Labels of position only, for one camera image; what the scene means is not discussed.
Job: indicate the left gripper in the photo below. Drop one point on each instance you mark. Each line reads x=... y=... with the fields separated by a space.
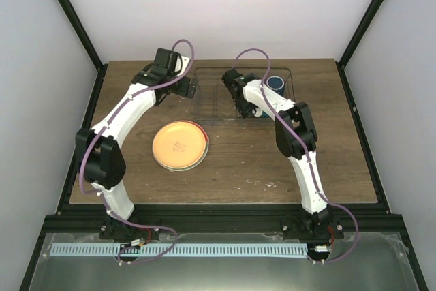
x=182 y=89

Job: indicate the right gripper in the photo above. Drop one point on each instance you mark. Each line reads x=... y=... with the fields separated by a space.
x=244 y=112

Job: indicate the wire dish rack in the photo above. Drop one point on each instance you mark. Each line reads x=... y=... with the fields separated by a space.
x=219 y=93

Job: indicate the dark blue mug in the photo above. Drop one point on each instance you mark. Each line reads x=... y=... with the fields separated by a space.
x=277 y=84

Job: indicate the orange plate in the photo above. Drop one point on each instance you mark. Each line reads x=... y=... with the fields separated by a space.
x=180 y=145

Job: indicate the white and blue bowl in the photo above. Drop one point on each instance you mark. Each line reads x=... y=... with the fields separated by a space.
x=259 y=113

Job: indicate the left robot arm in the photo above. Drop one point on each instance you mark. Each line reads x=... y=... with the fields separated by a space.
x=101 y=166

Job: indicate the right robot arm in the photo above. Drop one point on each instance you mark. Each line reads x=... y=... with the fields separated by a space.
x=295 y=132

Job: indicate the white plate with coloured rim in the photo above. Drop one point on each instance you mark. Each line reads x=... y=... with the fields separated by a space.
x=203 y=154

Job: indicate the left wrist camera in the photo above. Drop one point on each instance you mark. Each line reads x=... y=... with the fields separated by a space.
x=182 y=64

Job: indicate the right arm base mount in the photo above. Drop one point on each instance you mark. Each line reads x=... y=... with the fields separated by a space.
x=311 y=227

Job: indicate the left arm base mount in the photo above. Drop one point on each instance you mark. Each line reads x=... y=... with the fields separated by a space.
x=120 y=232

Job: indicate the light blue slotted cable duct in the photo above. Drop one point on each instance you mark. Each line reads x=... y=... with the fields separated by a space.
x=286 y=250

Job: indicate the black aluminium frame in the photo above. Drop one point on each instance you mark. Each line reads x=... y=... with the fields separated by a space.
x=220 y=218

